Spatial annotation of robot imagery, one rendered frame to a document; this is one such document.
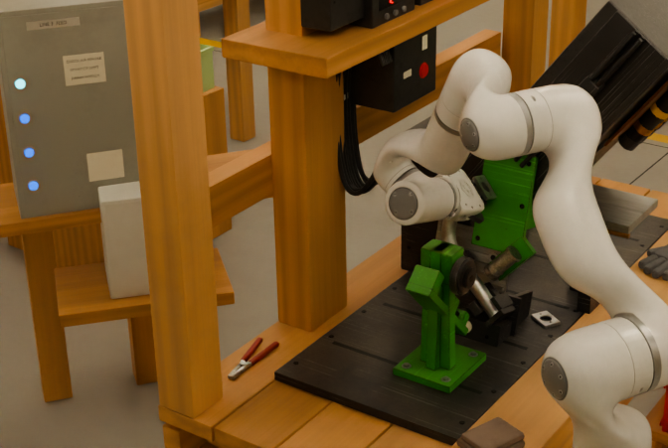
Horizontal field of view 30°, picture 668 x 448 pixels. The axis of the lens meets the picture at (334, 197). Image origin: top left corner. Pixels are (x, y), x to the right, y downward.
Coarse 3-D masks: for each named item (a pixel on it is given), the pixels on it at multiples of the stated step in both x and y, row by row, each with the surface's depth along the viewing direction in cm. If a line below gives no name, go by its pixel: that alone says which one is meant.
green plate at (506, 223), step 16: (512, 160) 255; (496, 176) 257; (512, 176) 255; (528, 176) 253; (496, 192) 258; (512, 192) 256; (528, 192) 254; (496, 208) 258; (512, 208) 256; (528, 208) 254; (480, 224) 260; (496, 224) 258; (512, 224) 256; (528, 224) 259; (480, 240) 261; (496, 240) 259; (512, 240) 257
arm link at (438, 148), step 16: (432, 112) 217; (432, 128) 216; (448, 128) 213; (400, 144) 227; (416, 144) 224; (432, 144) 218; (448, 144) 216; (384, 160) 233; (400, 160) 234; (416, 160) 224; (432, 160) 220; (448, 160) 219; (464, 160) 222; (384, 176) 236; (400, 176) 235
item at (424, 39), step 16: (432, 32) 260; (400, 48) 251; (416, 48) 256; (432, 48) 262; (368, 64) 254; (400, 64) 252; (416, 64) 258; (432, 64) 263; (352, 80) 258; (368, 80) 255; (384, 80) 253; (400, 80) 254; (416, 80) 259; (432, 80) 265; (352, 96) 259; (368, 96) 257; (384, 96) 254; (400, 96) 255; (416, 96) 261
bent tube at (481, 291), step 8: (480, 176) 257; (480, 184) 255; (488, 184) 258; (480, 192) 255; (488, 192) 256; (448, 224) 261; (448, 232) 261; (448, 240) 261; (456, 240) 262; (480, 280) 259; (472, 288) 259; (480, 288) 258; (480, 296) 258; (488, 296) 258; (480, 304) 259; (488, 304) 257; (488, 312) 257; (496, 312) 256
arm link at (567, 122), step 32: (544, 96) 192; (576, 96) 194; (544, 128) 191; (576, 128) 192; (576, 160) 191; (544, 192) 190; (576, 192) 188; (544, 224) 189; (576, 224) 187; (576, 256) 186; (608, 256) 186; (576, 288) 191; (608, 288) 187; (640, 288) 186; (640, 320) 185
